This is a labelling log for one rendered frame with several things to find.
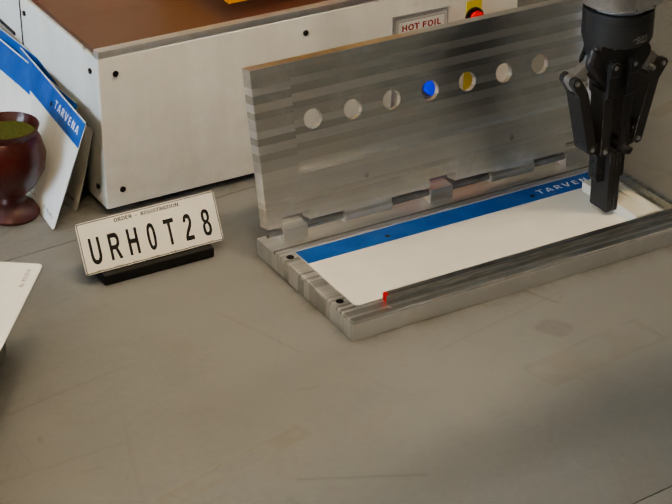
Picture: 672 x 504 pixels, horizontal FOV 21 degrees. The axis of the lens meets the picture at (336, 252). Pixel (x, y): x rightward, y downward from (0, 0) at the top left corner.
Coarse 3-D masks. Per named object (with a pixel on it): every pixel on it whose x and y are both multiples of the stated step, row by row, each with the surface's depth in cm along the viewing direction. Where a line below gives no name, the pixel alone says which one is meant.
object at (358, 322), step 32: (544, 160) 209; (576, 160) 211; (416, 192) 202; (448, 192) 204; (480, 192) 205; (288, 224) 195; (320, 224) 197; (352, 224) 199; (384, 224) 198; (544, 256) 192; (576, 256) 192; (608, 256) 194; (320, 288) 186; (448, 288) 186; (480, 288) 187; (512, 288) 189; (352, 320) 180; (384, 320) 182; (416, 320) 184
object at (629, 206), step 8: (584, 184) 205; (624, 192) 202; (624, 200) 201; (632, 200) 201; (640, 200) 201; (624, 208) 199; (632, 208) 200; (640, 208) 200; (648, 208) 199; (624, 216) 199; (632, 216) 198; (640, 216) 198
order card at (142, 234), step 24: (120, 216) 192; (144, 216) 193; (168, 216) 194; (192, 216) 195; (216, 216) 197; (96, 240) 191; (120, 240) 192; (144, 240) 193; (168, 240) 194; (192, 240) 195; (216, 240) 197; (96, 264) 191; (120, 264) 192
